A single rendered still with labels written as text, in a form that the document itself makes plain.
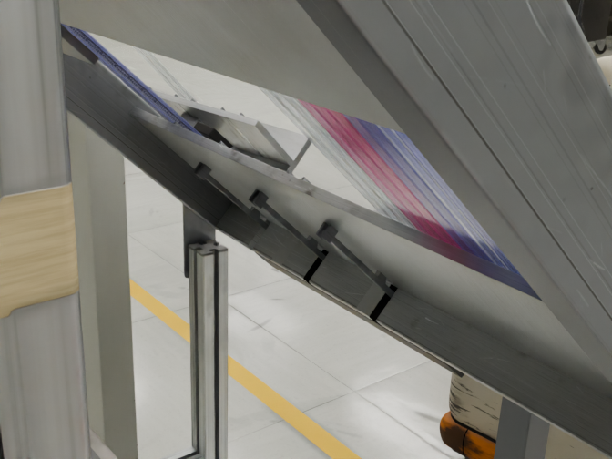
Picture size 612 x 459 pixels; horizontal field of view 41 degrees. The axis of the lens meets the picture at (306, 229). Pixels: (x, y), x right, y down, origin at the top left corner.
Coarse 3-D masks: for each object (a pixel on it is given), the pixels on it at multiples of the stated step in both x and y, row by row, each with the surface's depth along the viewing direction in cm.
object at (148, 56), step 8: (136, 48) 116; (144, 56) 118; (152, 56) 118; (152, 64) 118; (160, 64) 119; (160, 72) 120; (168, 72) 121; (168, 80) 121; (176, 80) 122; (176, 88) 123; (184, 88) 124; (184, 96) 124
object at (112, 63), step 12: (84, 36) 78; (96, 48) 79; (108, 60) 80; (120, 72) 81; (132, 84) 82; (144, 84) 83; (144, 96) 84; (156, 96) 84; (156, 108) 85; (168, 108) 86; (168, 120) 87; (180, 120) 87
